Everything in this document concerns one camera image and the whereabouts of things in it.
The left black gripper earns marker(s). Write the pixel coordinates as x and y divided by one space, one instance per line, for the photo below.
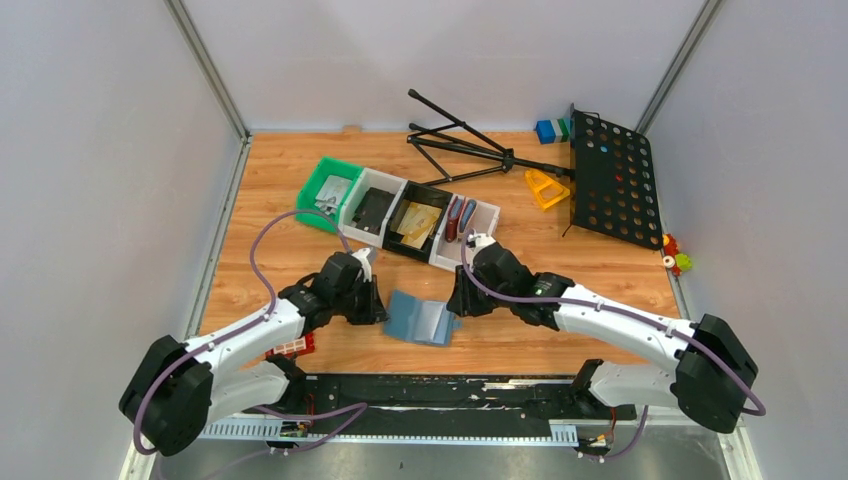
375 311

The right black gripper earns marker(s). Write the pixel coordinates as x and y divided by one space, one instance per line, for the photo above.
462 302

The blue card holder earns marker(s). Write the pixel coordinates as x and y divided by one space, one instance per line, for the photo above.
424 322
466 215

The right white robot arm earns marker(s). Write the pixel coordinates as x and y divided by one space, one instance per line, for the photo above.
700 367

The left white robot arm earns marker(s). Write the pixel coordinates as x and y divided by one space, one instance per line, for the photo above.
180 388

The white bin with card holders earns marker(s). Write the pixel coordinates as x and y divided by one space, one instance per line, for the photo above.
448 255

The red card holder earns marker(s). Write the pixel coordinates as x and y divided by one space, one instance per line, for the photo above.
453 216

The gold cards stack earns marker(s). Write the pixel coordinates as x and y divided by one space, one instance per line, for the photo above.
417 223

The black cards stack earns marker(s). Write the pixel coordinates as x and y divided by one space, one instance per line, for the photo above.
372 209

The silver cards stack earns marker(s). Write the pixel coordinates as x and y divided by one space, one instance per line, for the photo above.
331 194

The white bin with black cards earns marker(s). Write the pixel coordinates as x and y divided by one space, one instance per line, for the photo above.
370 178

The red toy brick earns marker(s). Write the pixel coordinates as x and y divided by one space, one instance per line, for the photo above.
302 346

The black plastic bin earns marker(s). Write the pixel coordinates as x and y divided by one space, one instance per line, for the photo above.
415 192

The black folded tripod stand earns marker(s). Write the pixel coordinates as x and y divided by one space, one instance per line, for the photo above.
423 139

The yellow triangle toy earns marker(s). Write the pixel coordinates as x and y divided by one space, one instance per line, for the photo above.
547 192

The green plastic bin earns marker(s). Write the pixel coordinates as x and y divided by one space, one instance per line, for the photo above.
305 199

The black perforated music desk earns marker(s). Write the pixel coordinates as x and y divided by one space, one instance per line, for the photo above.
613 188

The blue green toy blocks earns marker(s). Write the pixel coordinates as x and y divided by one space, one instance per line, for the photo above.
553 131

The colourful toy pile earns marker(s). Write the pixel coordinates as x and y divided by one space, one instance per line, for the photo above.
674 259

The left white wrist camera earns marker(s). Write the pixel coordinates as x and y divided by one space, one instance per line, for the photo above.
367 257

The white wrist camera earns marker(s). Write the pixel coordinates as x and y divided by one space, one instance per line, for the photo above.
475 242
367 257

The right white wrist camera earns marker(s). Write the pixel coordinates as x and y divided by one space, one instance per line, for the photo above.
475 242

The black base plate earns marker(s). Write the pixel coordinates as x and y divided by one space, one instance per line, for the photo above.
445 406

